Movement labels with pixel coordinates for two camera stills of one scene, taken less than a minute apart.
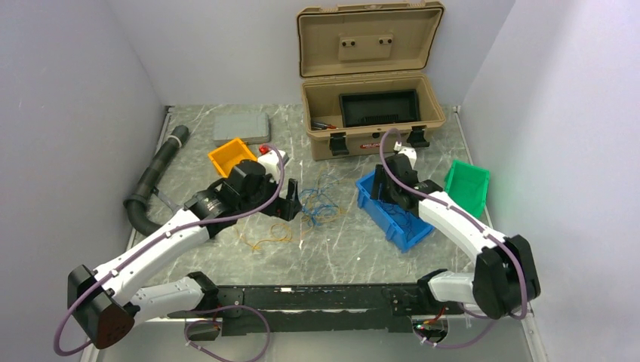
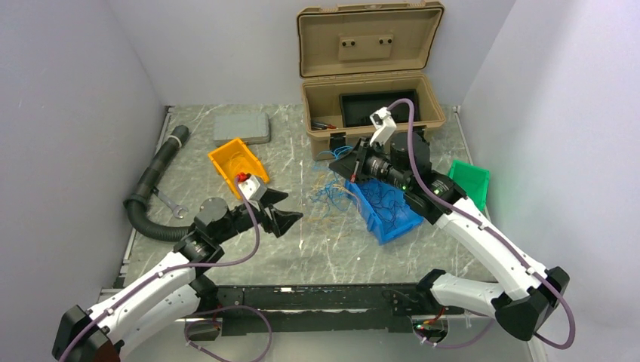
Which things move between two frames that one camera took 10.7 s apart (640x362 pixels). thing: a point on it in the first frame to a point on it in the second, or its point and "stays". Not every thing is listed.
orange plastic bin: [230, 154] stays
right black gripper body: [387, 190] to [374, 164]
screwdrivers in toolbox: [321, 126] stays
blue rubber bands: [410, 223] to [386, 204]
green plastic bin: [467, 184] stays
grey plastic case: [250, 128] stays
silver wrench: [173, 206] stays
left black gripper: [284, 208] to [281, 221]
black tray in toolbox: [367, 108] stays
